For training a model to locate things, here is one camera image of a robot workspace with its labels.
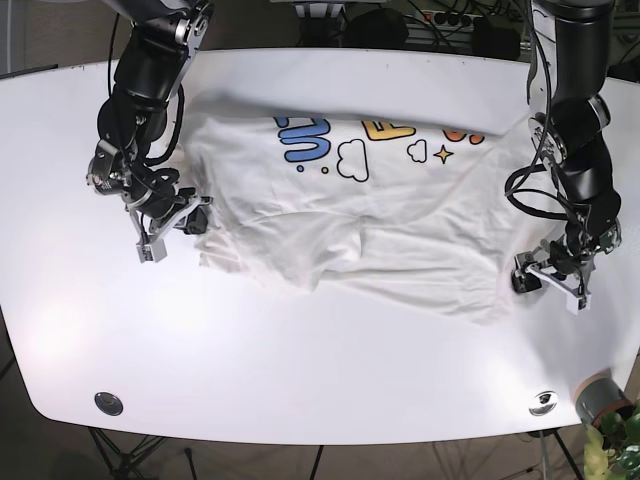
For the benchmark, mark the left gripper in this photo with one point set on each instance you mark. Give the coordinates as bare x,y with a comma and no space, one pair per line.
568,266

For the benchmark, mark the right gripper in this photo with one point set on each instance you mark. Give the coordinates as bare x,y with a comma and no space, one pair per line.
152,201

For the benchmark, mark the white printed T-shirt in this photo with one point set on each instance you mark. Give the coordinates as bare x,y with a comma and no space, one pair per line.
417,216

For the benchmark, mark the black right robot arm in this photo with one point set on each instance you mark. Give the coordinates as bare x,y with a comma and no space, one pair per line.
140,123

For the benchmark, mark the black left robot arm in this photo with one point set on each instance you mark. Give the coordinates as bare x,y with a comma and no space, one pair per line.
570,178

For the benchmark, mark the right silver table grommet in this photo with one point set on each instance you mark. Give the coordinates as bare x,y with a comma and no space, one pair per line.
543,403

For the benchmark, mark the silver table grommet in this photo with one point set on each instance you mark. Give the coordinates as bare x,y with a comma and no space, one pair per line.
543,403
108,403

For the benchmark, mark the grey plant pot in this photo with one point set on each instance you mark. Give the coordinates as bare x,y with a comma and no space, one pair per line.
600,395

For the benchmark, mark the green potted plant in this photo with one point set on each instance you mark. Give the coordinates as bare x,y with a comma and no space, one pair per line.
611,451

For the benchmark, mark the left silver table grommet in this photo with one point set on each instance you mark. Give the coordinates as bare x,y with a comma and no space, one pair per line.
108,403

